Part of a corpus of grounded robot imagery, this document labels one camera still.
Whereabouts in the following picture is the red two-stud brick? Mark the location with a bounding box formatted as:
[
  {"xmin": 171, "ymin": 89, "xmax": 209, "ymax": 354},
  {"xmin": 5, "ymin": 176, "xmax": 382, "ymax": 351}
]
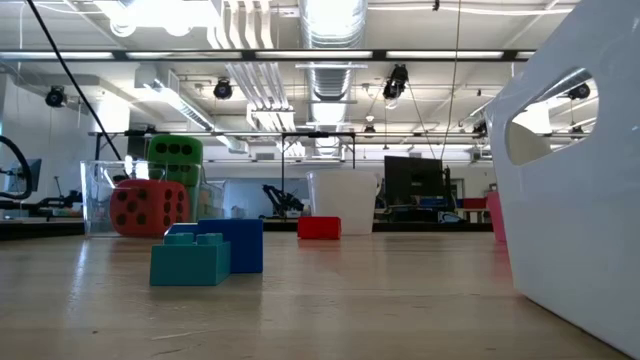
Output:
[{"xmin": 297, "ymin": 215, "xmax": 343, "ymax": 241}]

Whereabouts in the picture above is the blue brick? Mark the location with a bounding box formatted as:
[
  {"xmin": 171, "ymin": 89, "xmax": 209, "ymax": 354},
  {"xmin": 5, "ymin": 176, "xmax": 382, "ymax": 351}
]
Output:
[{"xmin": 164, "ymin": 218, "xmax": 265, "ymax": 275}]

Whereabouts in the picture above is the green foam die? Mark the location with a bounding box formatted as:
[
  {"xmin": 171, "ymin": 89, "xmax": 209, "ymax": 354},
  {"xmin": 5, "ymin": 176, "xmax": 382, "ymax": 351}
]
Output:
[{"xmin": 147, "ymin": 134, "xmax": 205, "ymax": 189}]

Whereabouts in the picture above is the teal brick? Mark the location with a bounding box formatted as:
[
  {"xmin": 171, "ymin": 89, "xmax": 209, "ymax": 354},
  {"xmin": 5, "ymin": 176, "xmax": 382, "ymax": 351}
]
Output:
[{"xmin": 149, "ymin": 232, "xmax": 232, "ymax": 288}]

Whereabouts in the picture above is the red foam die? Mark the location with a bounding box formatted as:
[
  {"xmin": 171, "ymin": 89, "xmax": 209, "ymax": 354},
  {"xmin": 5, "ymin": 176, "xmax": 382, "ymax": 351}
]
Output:
[{"xmin": 109, "ymin": 178, "xmax": 191, "ymax": 239}]

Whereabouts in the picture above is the black monitor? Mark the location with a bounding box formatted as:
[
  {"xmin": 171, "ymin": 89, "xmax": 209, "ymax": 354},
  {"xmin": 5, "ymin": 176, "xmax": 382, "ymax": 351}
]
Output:
[{"xmin": 383, "ymin": 155, "xmax": 445, "ymax": 197}]

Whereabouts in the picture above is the pink plastic bin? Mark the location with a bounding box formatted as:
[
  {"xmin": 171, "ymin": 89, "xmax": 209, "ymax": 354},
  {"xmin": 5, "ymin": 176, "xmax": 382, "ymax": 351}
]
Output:
[{"xmin": 487, "ymin": 191, "xmax": 507, "ymax": 245}]

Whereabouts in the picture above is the clear plastic bin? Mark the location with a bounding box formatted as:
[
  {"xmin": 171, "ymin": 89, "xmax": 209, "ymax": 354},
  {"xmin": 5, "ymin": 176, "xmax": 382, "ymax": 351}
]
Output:
[{"xmin": 79, "ymin": 159, "xmax": 226, "ymax": 238}]

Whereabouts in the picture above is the white plastic bin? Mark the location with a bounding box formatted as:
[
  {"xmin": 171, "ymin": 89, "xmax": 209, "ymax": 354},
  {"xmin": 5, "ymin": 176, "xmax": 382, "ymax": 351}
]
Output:
[{"xmin": 482, "ymin": 0, "xmax": 640, "ymax": 359}]

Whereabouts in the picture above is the grey monitor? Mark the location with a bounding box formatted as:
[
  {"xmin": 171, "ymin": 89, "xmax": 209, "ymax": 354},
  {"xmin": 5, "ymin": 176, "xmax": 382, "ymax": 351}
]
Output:
[{"xmin": 4, "ymin": 158, "xmax": 43, "ymax": 194}]

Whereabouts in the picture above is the black background workstation frame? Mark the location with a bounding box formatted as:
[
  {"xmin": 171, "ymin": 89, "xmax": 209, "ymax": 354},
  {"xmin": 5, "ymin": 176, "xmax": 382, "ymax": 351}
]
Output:
[{"xmin": 93, "ymin": 129, "xmax": 357, "ymax": 201}]

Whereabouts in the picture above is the silver ventilation duct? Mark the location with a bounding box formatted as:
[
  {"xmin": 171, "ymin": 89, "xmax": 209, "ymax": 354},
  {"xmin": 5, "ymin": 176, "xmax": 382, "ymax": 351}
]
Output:
[{"xmin": 299, "ymin": 0, "xmax": 369, "ymax": 156}]

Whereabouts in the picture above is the black overhead frame beam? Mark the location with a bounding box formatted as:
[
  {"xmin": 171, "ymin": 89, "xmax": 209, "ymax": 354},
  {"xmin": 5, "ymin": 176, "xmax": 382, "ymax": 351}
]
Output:
[{"xmin": 0, "ymin": 48, "xmax": 539, "ymax": 63}]

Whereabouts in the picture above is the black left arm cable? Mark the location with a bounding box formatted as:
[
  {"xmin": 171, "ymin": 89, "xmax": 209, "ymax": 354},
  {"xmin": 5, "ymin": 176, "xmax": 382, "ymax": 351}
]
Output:
[{"xmin": 25, "ymin": 0, "xmax": 125, "ymax": 162}]

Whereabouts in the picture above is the thick black looped cable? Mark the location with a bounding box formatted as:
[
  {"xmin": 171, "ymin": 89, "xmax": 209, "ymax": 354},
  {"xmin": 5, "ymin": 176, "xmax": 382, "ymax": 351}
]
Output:
[{"xmin": 0, "ymin": 134, "xmax": 34, "ymax": 202}]

